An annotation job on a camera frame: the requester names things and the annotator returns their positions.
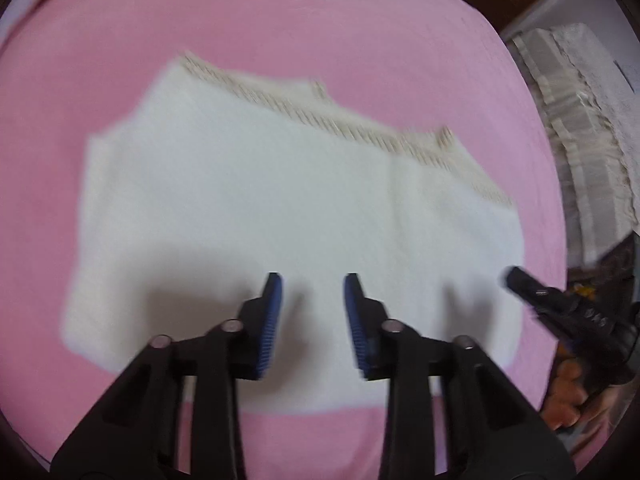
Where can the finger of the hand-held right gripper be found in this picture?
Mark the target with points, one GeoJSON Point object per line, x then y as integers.
{"type": "Point", "coordinates": [530, 290]}

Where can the white knit cardigan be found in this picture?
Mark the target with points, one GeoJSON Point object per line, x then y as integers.
{"type": "Point", "coordinates": [250, 200]}

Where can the person's right hand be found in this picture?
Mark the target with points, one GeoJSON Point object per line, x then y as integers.
{"type": "Point", "coordinates": [565, 395]}

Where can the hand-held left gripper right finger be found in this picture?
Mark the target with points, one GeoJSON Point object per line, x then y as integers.
{"type": "Point", "coordinates": [357, 325]}

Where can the pink fleece bed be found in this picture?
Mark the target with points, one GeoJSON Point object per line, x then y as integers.
{"type": "Point", "coordinates": [300, 20]}

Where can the lace-covered furniture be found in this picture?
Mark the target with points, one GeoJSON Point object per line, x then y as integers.
{"type": "Point", "coordinates": [590, 135]}

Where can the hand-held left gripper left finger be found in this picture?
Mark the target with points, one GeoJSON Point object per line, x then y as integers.
{"type": "Point", "coordinates": [270, 320]}

